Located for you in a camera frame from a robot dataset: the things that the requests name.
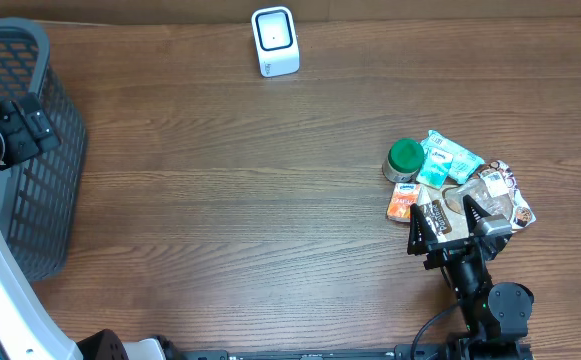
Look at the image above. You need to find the white barcode scanner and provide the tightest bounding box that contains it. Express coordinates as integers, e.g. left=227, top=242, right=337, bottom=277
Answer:
left=251, top=6, right=300, bottom=78

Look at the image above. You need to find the cream brown snack pouch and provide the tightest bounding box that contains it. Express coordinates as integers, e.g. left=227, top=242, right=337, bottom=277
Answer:
left=417, top=160, right=536, bottom=242

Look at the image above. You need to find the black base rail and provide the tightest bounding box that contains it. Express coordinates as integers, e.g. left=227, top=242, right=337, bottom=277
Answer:
left=179, top=342, right=535, bottom=360

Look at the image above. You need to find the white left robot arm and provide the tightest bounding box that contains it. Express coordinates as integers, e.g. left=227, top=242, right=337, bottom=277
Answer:
left=0, top=93, right=166, bottom=360

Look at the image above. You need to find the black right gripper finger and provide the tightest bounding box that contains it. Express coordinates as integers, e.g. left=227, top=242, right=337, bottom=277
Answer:
left=462, top=195, right=491, bottom=225
left=407, top=204, right=433, bottom=255

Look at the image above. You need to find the small orange carton box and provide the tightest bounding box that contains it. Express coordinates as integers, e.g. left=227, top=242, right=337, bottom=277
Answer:
left=386, top=183, right=421, bottom=222

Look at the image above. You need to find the grey plastic mesh basket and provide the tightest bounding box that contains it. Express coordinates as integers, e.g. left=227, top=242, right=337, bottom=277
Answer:
left=0, top=18, right=88, bottom=282

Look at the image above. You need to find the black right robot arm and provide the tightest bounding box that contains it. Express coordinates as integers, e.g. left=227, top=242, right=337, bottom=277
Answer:
left=395, top=195, right=535, bottom=360

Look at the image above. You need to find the green lid seasoning jar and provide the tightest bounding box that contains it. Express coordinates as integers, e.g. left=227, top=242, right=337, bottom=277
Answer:
left=382, top=138, right=424, bottom=183

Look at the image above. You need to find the small teal tissue pack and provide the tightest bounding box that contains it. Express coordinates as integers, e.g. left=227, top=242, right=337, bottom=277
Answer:
left=416, top=147, right=453, bottom=189

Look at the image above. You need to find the teal snack packet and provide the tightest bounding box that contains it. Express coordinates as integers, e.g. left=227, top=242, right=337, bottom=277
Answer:
left=421, top=130, right=485, bottom=185

